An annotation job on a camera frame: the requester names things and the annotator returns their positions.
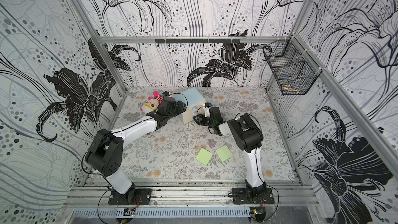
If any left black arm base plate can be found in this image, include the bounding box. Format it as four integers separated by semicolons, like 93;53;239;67
108;188;152;206

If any green sticky note pad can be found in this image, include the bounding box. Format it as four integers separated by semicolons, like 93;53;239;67
195;148;213;166
216;145;233;162

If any black wire basket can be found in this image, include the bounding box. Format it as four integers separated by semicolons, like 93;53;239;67
262;37;318;95

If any blue wooden drawer box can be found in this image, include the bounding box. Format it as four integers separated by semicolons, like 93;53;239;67
172;88;206;124

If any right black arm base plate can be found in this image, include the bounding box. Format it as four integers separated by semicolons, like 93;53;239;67
227;188;275;205

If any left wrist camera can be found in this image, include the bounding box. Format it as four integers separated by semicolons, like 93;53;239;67
162;91;170;97

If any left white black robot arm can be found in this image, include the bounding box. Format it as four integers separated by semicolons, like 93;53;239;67
84;95;188;205

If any white slotted cable duct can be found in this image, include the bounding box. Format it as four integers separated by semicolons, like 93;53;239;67
115;206;251;219

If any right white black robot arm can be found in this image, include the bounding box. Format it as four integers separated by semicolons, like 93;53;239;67
193;107;267;202

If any pink white owl plush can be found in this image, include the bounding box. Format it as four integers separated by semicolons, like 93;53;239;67
141;91;164;115

